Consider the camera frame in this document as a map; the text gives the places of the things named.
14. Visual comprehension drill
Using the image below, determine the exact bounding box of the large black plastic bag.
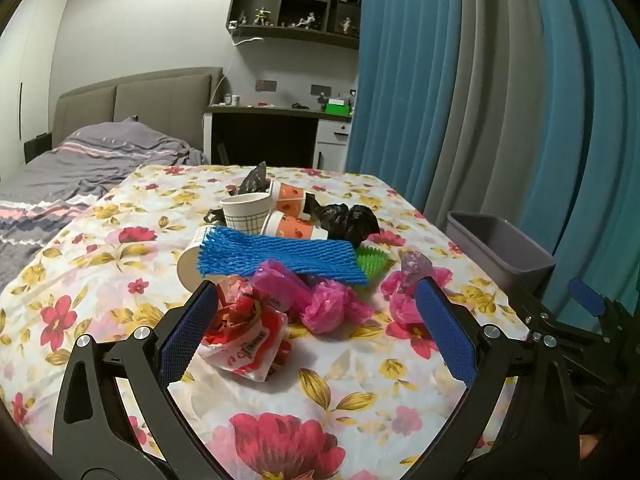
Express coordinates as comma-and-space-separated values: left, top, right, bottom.
300, 192, 379, 249

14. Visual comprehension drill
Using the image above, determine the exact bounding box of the grey crumpled plastic bag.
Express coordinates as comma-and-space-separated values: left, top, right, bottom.
239, 161, 272, 196

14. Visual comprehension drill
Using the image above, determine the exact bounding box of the plain white paper cup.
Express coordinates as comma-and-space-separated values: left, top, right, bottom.
176, 225, 226, 293

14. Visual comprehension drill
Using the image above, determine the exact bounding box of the pink plastic bag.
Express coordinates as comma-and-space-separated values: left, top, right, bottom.
252, 258, 313, 313
382, 270, 431, 328
299, 280, 375, 335

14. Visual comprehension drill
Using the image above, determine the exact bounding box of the blue foam net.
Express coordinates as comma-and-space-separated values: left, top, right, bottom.
196, 226, 373, 288

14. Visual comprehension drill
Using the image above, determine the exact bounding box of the clear purple plastic wrapper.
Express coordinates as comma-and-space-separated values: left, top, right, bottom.
398, 251, 435, 293

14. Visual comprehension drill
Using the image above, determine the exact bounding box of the dark desk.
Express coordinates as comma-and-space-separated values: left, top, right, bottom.
202, 102, 353, 166

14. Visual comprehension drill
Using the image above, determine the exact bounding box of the orange paper cup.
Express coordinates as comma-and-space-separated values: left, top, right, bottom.
262, 210, 328, 241
270, 180, 311, 221

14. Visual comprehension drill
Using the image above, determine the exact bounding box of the white cable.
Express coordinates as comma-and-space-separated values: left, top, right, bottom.
212, 20, 263, 106

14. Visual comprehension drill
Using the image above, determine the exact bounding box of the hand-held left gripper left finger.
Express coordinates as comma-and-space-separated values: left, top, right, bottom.
52, 281, 227, 480

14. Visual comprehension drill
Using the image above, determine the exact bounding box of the white drawer cabinet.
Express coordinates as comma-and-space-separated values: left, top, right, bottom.
315, 117, 353, 171

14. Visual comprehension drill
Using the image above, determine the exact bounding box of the grey plastic bin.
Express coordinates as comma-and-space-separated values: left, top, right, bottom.
446, 210, 557, 291

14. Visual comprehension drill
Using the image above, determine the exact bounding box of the blue and grey curtain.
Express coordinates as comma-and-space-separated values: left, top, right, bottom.
345, 0, 640, 351

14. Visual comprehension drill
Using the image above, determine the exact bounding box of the red and white plastic bag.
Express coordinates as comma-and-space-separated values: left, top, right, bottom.
200, 277, 293, 383

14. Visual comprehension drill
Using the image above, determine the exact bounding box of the grey striped blanket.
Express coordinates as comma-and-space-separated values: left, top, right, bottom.
0, 117, 211, 293

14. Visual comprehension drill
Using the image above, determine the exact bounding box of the grey padded headboard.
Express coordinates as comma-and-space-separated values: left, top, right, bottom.
52, 66, 223, 153

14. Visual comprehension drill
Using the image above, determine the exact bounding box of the black bedside stand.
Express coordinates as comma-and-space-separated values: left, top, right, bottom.
24, 132, 55, 166

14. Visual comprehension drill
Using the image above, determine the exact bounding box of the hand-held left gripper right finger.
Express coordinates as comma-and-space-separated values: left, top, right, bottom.
414, 277, 583, 480

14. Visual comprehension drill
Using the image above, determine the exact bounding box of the white grid paper cup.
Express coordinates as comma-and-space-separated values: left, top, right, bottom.
220, 193, 273, 236

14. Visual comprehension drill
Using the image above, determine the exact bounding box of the group of shelf figurines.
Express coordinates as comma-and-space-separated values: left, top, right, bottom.
228, 0, 361, 36

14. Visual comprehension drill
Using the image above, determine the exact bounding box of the green foam net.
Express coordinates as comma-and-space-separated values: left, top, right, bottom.
356, 245, 393, 281

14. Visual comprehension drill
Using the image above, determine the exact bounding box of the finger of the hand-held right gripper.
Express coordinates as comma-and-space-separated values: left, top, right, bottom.
510, 282, 616, 358
567, 277, 640, 341

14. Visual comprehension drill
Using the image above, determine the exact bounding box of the white wardrobe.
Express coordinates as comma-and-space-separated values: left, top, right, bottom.
0, 0, 68, 181

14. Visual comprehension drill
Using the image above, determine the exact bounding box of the floral tablecloth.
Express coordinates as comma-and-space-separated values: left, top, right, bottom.
0, 162, 546, 480

